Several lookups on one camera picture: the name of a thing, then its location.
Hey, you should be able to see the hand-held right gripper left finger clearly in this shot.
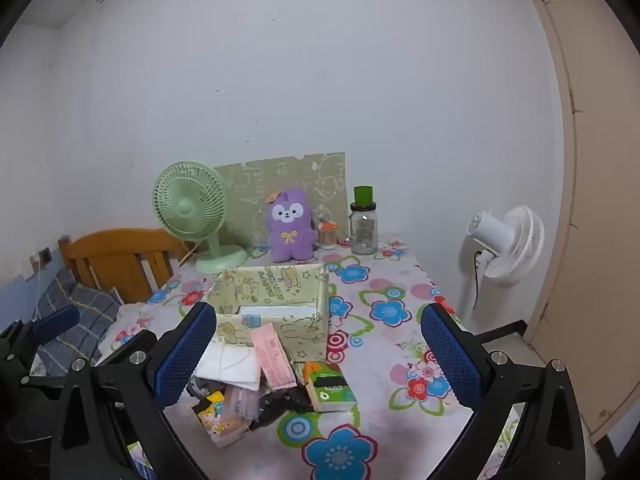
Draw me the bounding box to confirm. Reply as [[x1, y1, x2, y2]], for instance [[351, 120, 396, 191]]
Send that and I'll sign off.
[[50, 301, 218, 480]]

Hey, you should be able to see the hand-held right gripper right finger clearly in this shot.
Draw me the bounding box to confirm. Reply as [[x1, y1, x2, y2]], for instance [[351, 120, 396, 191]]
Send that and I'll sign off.
[[420, 302, 586, 480]]

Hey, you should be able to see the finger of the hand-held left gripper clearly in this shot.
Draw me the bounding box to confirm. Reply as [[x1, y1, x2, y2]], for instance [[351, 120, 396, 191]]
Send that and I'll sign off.
[[31, 304, 82, 347]]

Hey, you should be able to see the grey drawstring pouch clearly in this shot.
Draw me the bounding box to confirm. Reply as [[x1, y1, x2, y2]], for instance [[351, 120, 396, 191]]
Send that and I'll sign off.
[[187, 375, 226, 401]]

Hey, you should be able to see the white face mask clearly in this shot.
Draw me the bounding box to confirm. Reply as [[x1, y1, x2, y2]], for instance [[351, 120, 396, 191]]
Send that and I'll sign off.
[[194, 340, 263, 391]]

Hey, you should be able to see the clear bag of straws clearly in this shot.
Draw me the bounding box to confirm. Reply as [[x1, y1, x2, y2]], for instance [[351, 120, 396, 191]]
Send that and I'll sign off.
[[220, 385, 261, 431]]

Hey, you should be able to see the pink packet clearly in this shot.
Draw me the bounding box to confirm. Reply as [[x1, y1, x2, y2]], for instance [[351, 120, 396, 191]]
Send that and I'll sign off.
[[250, 324, 297, 391]]

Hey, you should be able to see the yellow cartoon print box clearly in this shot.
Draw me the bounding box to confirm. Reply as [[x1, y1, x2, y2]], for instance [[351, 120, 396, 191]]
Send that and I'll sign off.
[[204, 262, 331, 363]]

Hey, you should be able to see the green and orange box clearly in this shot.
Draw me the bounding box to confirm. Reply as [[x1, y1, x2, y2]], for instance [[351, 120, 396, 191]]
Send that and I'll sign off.
[[301, 361, 359, 413]]

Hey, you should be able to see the grey plaid blanket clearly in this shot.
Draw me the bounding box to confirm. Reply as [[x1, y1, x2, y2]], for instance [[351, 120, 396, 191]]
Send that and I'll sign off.
[[32, 266, 123, 376]]

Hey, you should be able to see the yellow snack packet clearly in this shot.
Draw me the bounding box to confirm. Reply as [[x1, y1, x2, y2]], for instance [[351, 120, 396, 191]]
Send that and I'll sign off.
[[192, 391, 251, 448]]

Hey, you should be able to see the floral tablecloth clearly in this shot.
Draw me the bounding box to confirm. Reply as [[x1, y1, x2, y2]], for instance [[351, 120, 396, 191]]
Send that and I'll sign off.
[[97, 237, 521, 480]]

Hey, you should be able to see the wooden bed headboard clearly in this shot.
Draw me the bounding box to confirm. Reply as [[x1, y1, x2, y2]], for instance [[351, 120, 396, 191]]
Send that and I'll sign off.
[[57, 228, 188, 305]]

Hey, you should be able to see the black crumpled bag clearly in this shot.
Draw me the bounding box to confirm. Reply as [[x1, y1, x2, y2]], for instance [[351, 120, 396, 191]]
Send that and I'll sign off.
[[252, 387, 313, 428]]

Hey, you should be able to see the white standing fan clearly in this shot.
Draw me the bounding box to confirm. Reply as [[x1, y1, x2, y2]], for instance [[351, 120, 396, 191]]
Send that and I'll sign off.
[[457, 205, 546, 322]]

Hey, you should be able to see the glass jar with green lid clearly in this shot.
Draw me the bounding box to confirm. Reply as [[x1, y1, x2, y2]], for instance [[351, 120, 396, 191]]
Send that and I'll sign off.
[[349, 186, 378, 256]]

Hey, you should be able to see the green desk fan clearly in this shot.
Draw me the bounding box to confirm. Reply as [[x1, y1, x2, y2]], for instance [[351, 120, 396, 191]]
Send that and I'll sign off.
[[152, 161, 248, 275]]

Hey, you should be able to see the purple plush toy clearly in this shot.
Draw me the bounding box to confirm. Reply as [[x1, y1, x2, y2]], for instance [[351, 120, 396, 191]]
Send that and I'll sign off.
[[265, 187, 317, 264]]

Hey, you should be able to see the small bottle with orange lid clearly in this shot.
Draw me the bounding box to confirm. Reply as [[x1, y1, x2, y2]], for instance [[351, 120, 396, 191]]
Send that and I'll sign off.
[[318, 219, 339, 251]]

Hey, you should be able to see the beige door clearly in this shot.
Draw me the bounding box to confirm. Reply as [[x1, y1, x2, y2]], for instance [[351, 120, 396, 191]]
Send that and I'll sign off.
[[515, 0, 640, 443]]

